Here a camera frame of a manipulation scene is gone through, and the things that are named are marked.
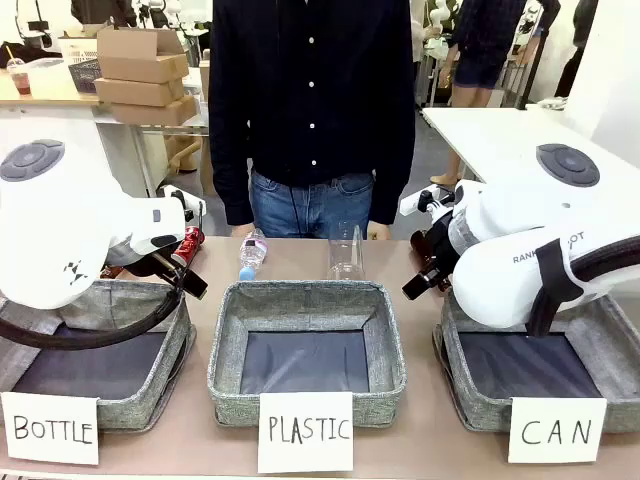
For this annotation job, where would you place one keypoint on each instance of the grey fabric basket can label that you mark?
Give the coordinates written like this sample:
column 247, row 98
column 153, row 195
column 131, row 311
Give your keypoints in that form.
column 480, row 405

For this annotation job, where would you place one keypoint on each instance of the person's right hand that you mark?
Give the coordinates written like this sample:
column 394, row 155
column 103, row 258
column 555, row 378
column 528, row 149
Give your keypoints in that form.
column 241, row 232

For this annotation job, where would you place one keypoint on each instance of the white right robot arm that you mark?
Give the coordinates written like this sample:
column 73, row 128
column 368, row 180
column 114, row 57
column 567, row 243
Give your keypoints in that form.
column 520, row 235

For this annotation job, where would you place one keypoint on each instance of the person's right forearm dark sleeve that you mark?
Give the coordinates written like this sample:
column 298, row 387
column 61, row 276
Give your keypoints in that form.
column 230, row 190

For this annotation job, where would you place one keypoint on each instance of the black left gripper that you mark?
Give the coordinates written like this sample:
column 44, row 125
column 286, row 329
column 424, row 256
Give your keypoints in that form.
column 162, row 267

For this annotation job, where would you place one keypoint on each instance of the plastic cup with red drink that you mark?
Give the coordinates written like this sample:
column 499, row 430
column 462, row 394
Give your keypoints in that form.
column 19, row 77

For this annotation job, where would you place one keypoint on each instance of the person in dark shirt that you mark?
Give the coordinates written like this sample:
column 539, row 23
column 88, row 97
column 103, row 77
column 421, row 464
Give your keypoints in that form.
column 310, row 100

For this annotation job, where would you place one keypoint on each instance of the bystander in black clothes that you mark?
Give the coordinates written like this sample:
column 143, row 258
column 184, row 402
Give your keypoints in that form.
column 575, row 50

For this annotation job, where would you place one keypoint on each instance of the wooden top desk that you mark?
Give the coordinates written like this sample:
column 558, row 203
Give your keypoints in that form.
column 30, row 97

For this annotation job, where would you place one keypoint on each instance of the person's left forearm dark sleeve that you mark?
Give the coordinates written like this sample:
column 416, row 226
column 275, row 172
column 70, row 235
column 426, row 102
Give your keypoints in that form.
column 395, row 190

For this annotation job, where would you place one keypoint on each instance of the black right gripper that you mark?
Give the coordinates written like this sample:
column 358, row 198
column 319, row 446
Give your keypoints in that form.
column 442, row 245

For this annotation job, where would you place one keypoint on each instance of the white paper sign CAN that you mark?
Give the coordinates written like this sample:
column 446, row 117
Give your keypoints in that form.
column 557, row 430

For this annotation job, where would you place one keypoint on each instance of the person's left hand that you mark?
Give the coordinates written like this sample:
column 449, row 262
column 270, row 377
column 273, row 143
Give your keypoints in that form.
column 380, row 231

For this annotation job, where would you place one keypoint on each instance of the clear water bottle blue cap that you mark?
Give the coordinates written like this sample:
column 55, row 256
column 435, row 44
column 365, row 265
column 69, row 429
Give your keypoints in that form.
column 252, row 252

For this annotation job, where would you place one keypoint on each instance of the grey fabric basket plastic label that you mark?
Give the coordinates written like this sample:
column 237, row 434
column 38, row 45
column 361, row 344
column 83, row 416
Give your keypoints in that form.
column 305, row 300

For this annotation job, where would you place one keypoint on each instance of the crushed red can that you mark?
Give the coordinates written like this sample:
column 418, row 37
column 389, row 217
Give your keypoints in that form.
column 187, row 246

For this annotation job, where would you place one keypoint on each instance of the grey fabric basket bottle label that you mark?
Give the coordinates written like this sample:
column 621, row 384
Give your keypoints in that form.
column 145, row 390

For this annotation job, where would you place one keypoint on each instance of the white paper sign BOTTLE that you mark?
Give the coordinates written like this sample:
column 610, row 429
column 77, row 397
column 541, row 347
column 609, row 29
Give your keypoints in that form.
column 50, row 427

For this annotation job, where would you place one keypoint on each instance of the white paper sign PLASTIC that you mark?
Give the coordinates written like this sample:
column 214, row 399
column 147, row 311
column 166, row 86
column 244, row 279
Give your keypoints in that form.
column 305, row 432

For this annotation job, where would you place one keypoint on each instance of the black mesh basket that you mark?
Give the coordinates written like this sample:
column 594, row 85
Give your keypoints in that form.
column 86, row 76

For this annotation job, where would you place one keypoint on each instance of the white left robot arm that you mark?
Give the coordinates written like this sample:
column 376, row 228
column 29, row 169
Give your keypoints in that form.
column 60, row 225

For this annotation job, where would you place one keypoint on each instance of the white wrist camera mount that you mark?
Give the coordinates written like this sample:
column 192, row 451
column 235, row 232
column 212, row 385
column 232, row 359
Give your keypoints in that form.
column 417, row 202
column 187, row 202

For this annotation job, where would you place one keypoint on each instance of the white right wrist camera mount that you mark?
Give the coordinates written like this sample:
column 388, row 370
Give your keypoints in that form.
column 417, row 202

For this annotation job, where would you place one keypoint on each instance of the open cardboard box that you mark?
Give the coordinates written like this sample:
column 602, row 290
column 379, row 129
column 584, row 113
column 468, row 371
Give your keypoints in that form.
column 142, row 55

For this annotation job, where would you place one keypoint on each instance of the closed flat cardboard box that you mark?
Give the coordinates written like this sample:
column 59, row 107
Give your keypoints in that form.
column 155, row 112
column 137, row 92

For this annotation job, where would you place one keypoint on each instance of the clear plastic cup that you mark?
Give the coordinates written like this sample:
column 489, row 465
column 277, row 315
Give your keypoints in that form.
column 346, row 255

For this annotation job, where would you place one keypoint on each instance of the bystander in dark shorts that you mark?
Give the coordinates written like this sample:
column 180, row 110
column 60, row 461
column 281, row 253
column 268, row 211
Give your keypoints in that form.
column 482, row 50

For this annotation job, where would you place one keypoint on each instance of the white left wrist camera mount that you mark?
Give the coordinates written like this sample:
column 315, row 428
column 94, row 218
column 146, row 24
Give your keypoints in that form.
column 187, row 202

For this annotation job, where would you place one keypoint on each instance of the white plastic crate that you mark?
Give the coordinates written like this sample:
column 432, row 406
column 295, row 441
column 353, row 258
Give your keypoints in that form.
column 77, row 50

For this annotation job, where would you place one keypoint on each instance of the translucent white container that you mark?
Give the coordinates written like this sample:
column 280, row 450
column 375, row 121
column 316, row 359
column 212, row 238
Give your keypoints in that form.
column 47, row 77

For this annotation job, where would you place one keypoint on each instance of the white table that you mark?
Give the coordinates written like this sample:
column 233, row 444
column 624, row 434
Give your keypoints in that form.
column 490, row 140

